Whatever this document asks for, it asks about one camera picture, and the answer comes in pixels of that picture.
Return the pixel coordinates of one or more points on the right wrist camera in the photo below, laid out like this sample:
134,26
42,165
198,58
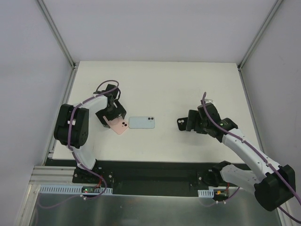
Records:
209,101

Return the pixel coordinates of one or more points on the black phone case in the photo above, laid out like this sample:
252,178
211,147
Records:
182,123

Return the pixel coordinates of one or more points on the right white cable duct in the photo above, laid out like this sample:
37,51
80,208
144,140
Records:
206,193

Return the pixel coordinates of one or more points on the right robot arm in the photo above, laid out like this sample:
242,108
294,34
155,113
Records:
271,183

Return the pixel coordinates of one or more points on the left white cable duct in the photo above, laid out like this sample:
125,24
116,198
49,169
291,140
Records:
84,190

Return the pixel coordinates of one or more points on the white cable duct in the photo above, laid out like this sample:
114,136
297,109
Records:
206,193
84,190

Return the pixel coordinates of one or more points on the pink phone case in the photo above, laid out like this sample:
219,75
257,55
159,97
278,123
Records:
118,125

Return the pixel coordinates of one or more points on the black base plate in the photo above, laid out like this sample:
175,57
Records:
178,179

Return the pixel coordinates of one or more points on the light blue phone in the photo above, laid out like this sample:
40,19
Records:
142,122

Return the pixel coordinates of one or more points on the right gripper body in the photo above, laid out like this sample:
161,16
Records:
191,120

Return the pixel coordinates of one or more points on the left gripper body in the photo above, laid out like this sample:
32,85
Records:
113,115

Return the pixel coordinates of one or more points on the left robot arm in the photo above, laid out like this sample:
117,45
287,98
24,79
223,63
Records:
77,125

